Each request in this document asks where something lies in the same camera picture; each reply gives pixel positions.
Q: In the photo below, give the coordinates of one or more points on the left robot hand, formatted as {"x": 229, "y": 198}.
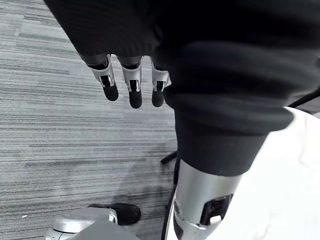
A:
{"x": 215, "y": 75}

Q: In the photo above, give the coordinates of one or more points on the black metal table leg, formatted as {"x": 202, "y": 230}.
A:
{"x": 168, "y": 158}
{"x": 308, "y": 98}

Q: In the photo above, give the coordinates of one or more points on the silver robot leg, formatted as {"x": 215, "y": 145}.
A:
{"x": 82, "y": 225}

